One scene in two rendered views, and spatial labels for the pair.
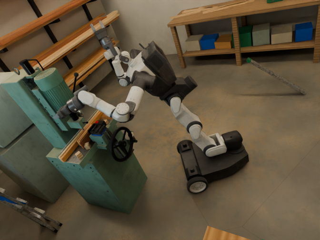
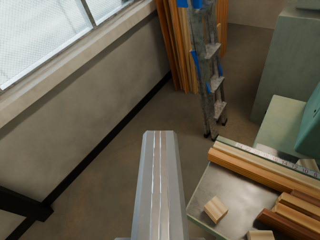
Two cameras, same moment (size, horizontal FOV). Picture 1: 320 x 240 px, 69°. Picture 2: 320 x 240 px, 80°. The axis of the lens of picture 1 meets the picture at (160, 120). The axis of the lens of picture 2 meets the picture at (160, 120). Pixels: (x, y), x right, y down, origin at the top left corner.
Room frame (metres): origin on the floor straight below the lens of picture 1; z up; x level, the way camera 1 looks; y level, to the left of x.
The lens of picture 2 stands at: (1.38, 0.57, 1.41)
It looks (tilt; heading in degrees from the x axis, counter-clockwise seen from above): 51 degrees down; 100
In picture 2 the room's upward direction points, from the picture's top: 17 degrees counter-clockwise
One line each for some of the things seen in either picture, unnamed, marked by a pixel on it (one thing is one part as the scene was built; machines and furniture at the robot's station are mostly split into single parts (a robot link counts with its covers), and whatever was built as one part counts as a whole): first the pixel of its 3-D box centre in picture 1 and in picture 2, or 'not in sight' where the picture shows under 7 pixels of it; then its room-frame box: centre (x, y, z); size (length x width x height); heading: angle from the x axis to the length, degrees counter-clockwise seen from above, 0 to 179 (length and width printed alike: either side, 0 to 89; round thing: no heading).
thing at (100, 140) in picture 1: (102, 134); not in sight; (1.57, 0.48, 0.91); 0.15 x 0.14 x 0.09; 144
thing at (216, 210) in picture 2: (79, 155); (215, 209); (1.42, 0.68, 0.92); 0.04 x 0.04 x 0.04; 33
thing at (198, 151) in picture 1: (211, 151); not in sight; (1.60, -0.37, 0.19); 0.64 x 0.52 x 0.33; 84
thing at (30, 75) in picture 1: (30, 71); not in sight; (1.77, 0.75, 1.54); 0.08 x 0.08 x 0.17; 54
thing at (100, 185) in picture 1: (104, 171); not in sight; (1.76, 0.73, 0.36); 0.58 x 0.45 x 0.71; 54
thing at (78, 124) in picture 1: (77, 123); not in sight; (1.70, 0.65, 1.03); 0.14 x 0.07 x 0.09; 54
